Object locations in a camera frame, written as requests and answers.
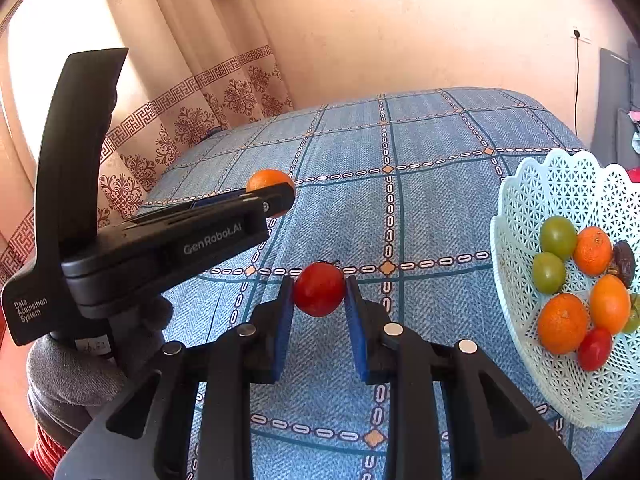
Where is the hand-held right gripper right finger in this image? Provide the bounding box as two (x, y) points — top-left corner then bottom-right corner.
(345, 275), (583, 480)

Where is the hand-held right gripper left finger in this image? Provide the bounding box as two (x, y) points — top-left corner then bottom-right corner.
(52, 276), (296, 480)

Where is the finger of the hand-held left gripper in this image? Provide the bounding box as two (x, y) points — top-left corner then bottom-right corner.
(141, 189), (249, 214)
(240, 183), (296, 220)

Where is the small round orange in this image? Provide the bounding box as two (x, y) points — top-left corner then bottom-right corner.
(245, 168), (296, 219)

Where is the red tomato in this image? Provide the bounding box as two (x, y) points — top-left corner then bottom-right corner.
(292, 261), (347, 318)
(578, 327), (614, 372)

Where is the small green tomato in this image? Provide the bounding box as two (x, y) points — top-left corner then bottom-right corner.
(531, 252), (568, 295)

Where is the large rough orange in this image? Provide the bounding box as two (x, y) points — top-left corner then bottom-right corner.
(537, 292), (590, 355)

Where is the light blue lattice basket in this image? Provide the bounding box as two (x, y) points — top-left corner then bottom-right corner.
(489, 149), (640, 432)

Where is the large green tomato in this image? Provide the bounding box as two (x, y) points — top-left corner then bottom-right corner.
(539, 215), (580, 261)

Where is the flattish orange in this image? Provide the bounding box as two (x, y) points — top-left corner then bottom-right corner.
(572, 226), (614, 277)

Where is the smooth oval orange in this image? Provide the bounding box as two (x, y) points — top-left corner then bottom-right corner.
(588, 273), (632, 336)

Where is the dark wrinkled avocado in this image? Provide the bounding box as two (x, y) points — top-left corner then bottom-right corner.
(612, 239), (637, 286)

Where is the person's left hand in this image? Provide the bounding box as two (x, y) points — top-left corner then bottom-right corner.
(27, 296), (174, 442)

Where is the beige patterned curtain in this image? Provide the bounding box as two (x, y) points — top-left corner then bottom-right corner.
(0, 0), (297, 291)

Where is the blue checked blanket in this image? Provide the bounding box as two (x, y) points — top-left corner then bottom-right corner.
(139, 87), (597, 480)

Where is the grey headboard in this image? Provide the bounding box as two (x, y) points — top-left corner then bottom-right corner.
(594, 47), (640, 162)

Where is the black power cable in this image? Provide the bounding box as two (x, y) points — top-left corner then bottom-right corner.
(572, 32), (584, 137)

